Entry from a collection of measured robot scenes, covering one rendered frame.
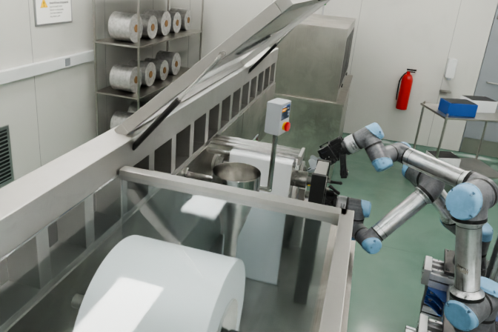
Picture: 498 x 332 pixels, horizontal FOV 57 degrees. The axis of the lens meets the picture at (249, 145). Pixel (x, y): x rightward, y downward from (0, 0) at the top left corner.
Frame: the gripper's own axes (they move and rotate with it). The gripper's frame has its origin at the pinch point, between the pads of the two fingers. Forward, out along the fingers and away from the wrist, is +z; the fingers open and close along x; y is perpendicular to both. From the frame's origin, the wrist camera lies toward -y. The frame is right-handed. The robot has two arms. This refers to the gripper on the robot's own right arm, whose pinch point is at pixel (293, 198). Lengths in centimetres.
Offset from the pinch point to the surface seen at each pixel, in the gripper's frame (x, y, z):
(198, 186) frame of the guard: 105, 51, 10
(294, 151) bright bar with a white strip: 34, 36, -2
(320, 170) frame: 44, 35, -13
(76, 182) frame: 121, 54, 31
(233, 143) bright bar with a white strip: 35, 36, 22
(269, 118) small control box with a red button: 64, 57, 3
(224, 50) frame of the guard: 96, 81, 9
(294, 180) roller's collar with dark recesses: 33.8, 24.5, -3.5
